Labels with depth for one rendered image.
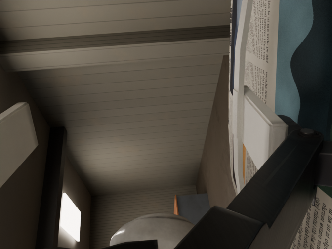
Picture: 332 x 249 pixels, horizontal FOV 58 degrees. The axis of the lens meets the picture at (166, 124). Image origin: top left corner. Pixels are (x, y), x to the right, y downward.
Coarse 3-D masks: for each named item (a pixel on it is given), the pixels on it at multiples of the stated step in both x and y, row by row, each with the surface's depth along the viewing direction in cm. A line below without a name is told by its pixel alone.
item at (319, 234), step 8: (328, 112) 14; (328, 120) 14; (328, 128) 14; (328, 136) 14; (320, 192) 15; (328, 192) 14; (320, 200) 15; (328, 200) 15; (320, 208) 15; (328, 208) 15; (320, 216) 15; (328, 216) 15; (320, 224) 15; (328, 224) 15; (320, 232) 16; (328, 232) 15; (320, 240) 16; (328, 240) 15; (312, 248) 16; (320, 248) 16; (328, 248) 15
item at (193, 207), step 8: (176, 200) 651; (184, 200) 653; (192, 200) 653; (200, 200) 653; (208, 200) 653; (176, 208) 644; (184, 208) 643; (192, 208) 643; (200, 208) 642; (208, 208) 642; (184, 216) 633; (192, 216) 633; (200, 216) 633
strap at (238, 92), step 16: (240, 16) 16; (240, 32) 16; (240, 48) 16; (240, 64) 16; (240, 80) 17; (240, 96) 17; (240, 112) 17; (240, 128) 18; (240, 144) 18; (240, 160) 18; (240, 176) 19
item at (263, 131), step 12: (252, 96) 16; (252, 108) 15; (264, 108) 14; (252, 120) 15; (264, 120) 13; (276, 120) 13; (252, 132) 15; (264, 132) 13; (276, 132) 12; (252, 144) 15; (264, 144) 13; (276, 144) 12; (252, 156) 15; (264, 156) 13
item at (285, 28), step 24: (288, 0) 16; (312, 0) 14; (264, 24) 20; (288, 24) 17; (312, 24) 14; (264, 48) 20; (288, 48) 17; (312, 48) 14; (264, 72) 20; (288, 72) 17; (312, 72) 15; (264, 96) 21; (288, 96) 17; (312, 96) 15; (312, 120) 15; (312, 216) 16; (312, 240) 16
